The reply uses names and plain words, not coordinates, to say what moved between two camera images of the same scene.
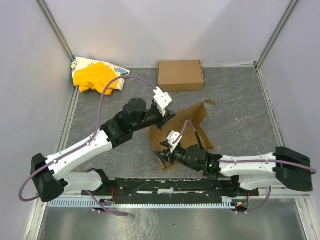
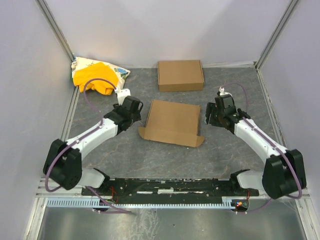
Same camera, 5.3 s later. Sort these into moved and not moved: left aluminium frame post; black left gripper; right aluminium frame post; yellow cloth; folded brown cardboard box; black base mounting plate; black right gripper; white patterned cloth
Moved: black right gripper; black left gripper
Not moved: yellow cloth; folded brown cardboard box; white patterned cloth; left aluminium frame post; black base mounting plate; right aluminium frame post
